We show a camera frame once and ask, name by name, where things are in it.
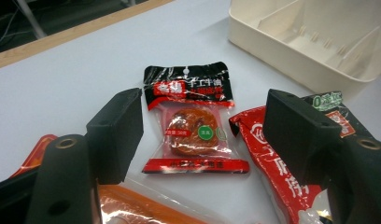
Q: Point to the large orange snack bag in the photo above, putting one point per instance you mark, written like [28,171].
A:
[132,205]

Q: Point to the cream plastic box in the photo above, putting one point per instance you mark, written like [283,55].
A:
[291,59]

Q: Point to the grey metal stand frame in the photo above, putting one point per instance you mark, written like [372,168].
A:
[31,18]

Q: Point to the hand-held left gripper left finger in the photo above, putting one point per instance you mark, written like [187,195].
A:
[114,137]

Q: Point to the small black-topped red sachet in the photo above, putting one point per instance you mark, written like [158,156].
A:
[191,130]

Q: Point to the red and black seasoning packet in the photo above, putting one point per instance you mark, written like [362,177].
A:
[272,165]

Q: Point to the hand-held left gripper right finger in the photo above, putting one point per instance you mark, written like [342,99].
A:
[300,140]

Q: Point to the white table mat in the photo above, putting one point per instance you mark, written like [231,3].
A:
[86,71]

